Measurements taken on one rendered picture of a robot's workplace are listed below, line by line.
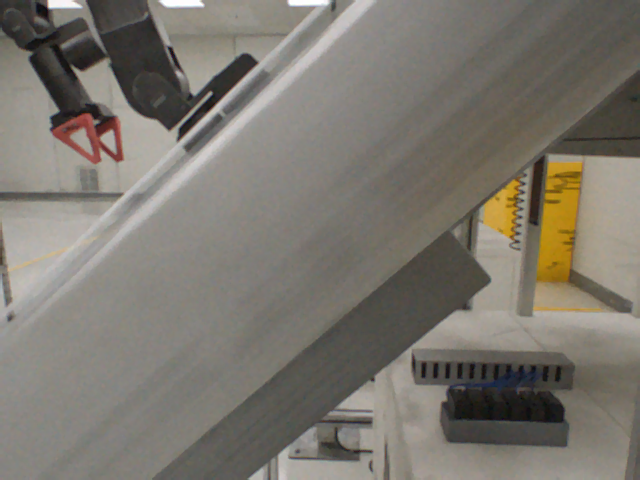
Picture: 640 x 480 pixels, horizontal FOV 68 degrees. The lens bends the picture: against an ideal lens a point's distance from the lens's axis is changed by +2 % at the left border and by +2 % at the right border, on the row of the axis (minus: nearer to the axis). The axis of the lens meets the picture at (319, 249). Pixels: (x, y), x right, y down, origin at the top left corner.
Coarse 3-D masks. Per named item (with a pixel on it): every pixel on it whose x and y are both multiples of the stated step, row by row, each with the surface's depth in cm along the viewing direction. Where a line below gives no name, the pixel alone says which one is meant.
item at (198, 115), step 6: (210, 96) 52; (204, 102) 52; (210, 102) 51; (216, 102) 51; (198, 108) 53; (204, 108) 51; (210, 108) 52; (198, 114) 51; (204, 114) 51; (186, 120) 53; (192, 120) 50; (198, 120) 51; (180, 126) 53; (186, 126) 50; (192, 126) 50; (180, 132) 51; (186, 132) 51; (180, 138) 51
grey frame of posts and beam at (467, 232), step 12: (468, 228) 115; (468, 240) 116; (468, 300) 118; (636, 396) 47; (636, 408) 47; (636, 420) 47; (636, 432) 46; (636, 444) 46; (636, 456) 46; (264, 468) 131; (276, 468) 131; (636, 468) 47
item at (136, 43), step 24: (96, 0) 45; (120, 0) 45; (144, 0) 46; (96, 24) 46; (120, 24) 45; (144, 24) 46; (120, 48) 46; (144, 48) 46; (168, 48) 51; (120, 72) 47; (144, 72) 47; (168, 72) 47
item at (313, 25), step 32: (352, 0) 7; (320, 32) 7; (288, 64) 7; (256, 96) 7; (160, 160) 7; (128, 192) 7; (96, 224) 7; (64, 256) 8; (32, 288) 8; (0, 320) 8
